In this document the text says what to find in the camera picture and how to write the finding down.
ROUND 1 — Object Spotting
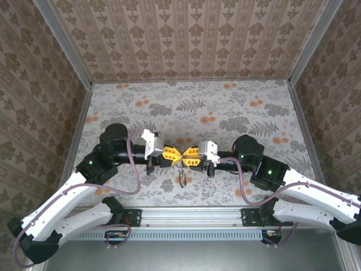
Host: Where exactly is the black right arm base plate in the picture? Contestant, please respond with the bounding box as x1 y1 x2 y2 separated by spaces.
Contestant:
241 208 294 228

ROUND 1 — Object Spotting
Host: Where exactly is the thin aluminium wall-foot rail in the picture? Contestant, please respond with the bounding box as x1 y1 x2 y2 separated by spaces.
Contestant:
90 77 292 85

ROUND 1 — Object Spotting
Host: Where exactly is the aluminium frame bar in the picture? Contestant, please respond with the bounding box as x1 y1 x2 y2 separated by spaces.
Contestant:
334 225 361 271

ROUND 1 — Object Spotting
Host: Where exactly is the aluminium frame post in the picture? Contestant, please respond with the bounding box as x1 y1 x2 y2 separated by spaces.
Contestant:
287 0 344 85
32 0 94 89

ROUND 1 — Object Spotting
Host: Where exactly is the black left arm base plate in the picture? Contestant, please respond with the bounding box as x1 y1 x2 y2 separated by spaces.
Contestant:
91 208 142 228

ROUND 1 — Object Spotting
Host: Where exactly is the grey metal sheet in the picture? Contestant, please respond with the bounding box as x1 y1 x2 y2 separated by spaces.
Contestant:
42 228 352 271

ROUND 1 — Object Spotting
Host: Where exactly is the black cable outlet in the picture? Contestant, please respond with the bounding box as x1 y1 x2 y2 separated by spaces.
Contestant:
104 229 128 246
261 229 283 245

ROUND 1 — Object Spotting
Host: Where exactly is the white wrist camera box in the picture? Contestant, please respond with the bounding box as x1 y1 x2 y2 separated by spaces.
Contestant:
197 139 222 168
140 128 165 161

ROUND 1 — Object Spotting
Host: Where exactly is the aluminium table side rail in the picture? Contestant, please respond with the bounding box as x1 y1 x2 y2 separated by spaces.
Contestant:
287 80 335 206
58 83 94 184

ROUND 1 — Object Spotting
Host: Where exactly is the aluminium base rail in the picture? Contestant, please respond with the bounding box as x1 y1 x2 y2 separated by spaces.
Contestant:
42 205 350 229

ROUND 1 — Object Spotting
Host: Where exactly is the silver keyring chain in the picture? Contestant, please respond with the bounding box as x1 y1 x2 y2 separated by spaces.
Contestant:
175 145 189 189

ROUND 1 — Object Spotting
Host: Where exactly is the grey slotted cable duct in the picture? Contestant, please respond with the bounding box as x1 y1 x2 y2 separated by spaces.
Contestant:
70 228 283 242

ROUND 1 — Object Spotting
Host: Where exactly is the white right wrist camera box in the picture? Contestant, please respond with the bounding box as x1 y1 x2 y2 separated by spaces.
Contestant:
197 139 222 168

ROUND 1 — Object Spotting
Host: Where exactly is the floral patterned table cover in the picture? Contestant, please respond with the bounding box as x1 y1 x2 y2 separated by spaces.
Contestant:
60 80 325 207

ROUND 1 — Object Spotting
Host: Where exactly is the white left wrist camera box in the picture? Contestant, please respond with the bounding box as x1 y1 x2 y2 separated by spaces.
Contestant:
140 128 165 161

